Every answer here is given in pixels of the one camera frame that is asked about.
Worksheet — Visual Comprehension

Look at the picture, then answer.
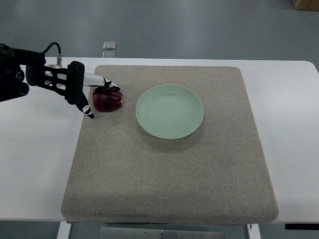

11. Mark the white table leg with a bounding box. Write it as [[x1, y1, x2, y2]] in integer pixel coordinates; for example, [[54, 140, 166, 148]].
[[56, 222, 72, 239], [247, 224, 261, 239]]

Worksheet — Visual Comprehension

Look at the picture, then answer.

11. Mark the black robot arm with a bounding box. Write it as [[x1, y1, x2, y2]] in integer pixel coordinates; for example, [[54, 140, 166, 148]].
[[0, 42, 66, 102]]

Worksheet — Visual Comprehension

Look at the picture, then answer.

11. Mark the beige fabric cushion mat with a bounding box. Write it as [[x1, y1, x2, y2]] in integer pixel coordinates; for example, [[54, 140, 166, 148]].
[[61, 65, 278, 225]]

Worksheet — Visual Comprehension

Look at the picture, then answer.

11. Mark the metal floor plate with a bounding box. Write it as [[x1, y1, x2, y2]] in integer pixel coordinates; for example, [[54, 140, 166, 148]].
[[103, 41, 116, 50], [102, 51, 116, 58]]

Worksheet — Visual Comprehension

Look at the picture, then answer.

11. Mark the white table leg right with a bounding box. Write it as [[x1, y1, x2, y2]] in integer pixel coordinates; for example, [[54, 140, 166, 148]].
[[247, 224, 261, 239]]

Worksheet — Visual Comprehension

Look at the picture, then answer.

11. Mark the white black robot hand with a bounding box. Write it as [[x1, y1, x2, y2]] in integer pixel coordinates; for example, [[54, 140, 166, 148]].
[[65, 61, 120, 119]]

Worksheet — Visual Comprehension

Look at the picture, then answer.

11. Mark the dark red apple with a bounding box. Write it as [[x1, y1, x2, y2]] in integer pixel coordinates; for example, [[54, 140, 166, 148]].
[[92, 87, 123, 113]]

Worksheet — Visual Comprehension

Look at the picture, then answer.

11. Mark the upper metal floor plate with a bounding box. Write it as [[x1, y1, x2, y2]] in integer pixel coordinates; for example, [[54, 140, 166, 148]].
[[103, 41, 116, 50]]

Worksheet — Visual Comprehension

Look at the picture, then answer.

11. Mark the white table leg left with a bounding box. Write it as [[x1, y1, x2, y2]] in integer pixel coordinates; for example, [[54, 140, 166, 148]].
[[56, 222, 72, 239]]

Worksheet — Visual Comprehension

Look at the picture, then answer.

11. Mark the lower metal floor plate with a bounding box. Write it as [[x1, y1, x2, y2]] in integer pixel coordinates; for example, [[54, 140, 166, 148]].
[[102, 51, 116, 58]]

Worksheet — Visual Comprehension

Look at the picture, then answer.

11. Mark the black table control panel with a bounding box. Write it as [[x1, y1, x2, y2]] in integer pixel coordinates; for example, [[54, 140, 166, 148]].
[[285, 224, 319, 231]]

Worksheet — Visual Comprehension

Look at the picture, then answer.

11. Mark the light green plate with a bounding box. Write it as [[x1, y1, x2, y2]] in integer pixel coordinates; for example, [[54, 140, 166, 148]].
[[136, 84, 204, 139]]

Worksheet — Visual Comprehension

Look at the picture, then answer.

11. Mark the grey metal base plate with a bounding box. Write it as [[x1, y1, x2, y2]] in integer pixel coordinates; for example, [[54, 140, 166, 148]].
[[100, 227, 225, 239]]

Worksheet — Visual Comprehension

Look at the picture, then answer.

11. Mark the cardboard box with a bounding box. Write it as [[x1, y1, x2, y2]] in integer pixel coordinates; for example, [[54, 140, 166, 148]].
[[292, 0, 319, 11]]

